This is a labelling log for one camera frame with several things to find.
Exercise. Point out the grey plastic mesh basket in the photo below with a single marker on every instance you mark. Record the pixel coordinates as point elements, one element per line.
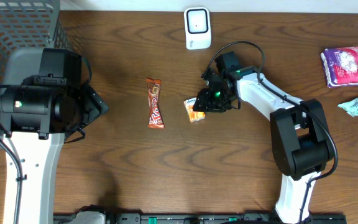
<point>26,28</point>

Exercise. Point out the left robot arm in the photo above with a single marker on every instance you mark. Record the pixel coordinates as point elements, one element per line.
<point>37,114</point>

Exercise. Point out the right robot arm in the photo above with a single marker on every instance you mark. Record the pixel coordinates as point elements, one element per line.
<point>301,142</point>

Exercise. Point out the pink purple tissue pack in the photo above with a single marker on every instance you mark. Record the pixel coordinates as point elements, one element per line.
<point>340,66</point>

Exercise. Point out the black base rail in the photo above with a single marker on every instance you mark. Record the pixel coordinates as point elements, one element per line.
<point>96,214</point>

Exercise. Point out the white barcode scanner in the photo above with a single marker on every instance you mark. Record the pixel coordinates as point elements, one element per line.
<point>197,28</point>

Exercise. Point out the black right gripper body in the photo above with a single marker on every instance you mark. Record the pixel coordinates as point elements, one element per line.
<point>219,101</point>

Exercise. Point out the red chocolate bar wrapper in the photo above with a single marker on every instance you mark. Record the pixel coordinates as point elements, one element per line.
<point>155,118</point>

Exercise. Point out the orange snack packet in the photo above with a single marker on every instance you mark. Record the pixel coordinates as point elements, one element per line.
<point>194,116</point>

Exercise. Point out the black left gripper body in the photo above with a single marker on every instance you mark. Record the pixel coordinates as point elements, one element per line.
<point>95,101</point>

